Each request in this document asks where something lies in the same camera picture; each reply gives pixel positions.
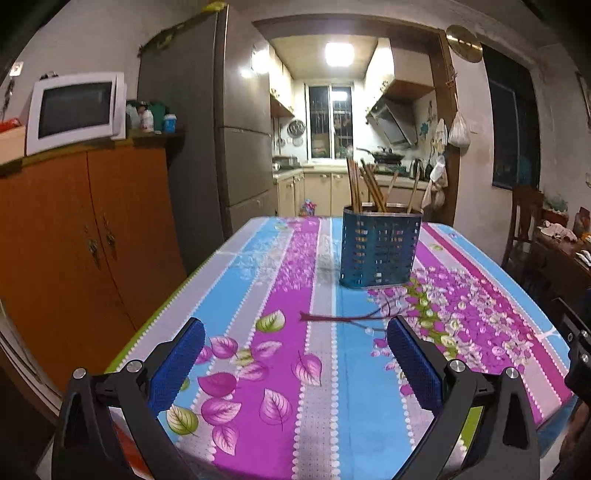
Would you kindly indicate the white microwave oven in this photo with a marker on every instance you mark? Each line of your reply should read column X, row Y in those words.
column 76, row 108

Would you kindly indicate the white bottle on cabinet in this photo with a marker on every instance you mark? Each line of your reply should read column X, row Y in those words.
column 146, row 120

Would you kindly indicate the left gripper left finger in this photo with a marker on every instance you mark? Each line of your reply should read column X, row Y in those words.
column 86, row 445

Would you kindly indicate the orange wooden cabinet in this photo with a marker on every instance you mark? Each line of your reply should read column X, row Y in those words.
column 88, row 251

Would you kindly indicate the blue cup on cabinet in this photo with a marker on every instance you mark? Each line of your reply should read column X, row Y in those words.
column 169, row 124

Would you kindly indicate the dark wooden chair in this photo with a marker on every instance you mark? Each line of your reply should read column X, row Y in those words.
column 527, row 204

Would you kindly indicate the white hanging plastic bag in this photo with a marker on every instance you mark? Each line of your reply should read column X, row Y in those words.
column 459, row 134

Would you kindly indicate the grey refrigerator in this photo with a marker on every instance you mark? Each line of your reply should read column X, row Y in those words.
column 206, row 70

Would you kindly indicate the steel range hood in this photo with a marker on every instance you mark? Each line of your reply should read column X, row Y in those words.
column 396, row 121

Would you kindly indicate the dark window with curtain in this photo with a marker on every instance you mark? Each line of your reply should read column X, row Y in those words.
column 517, row 142

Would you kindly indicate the dark wooden side table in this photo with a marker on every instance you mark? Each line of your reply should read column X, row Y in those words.
column 563, row 273

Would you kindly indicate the kitchen window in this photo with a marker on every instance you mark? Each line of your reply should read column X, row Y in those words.
column 330, row 121

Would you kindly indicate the round brass wall plate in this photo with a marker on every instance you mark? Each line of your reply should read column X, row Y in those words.
column 464, row 43

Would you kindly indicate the chopsticks bundle in holder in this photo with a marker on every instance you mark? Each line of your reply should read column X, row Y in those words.
column 378, row 200

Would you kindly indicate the floral purple blue tablecloth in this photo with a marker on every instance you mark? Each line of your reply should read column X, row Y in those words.
column 296, row 379

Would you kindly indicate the blue perforated utensil holder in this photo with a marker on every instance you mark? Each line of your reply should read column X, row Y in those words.
column 378, row 248

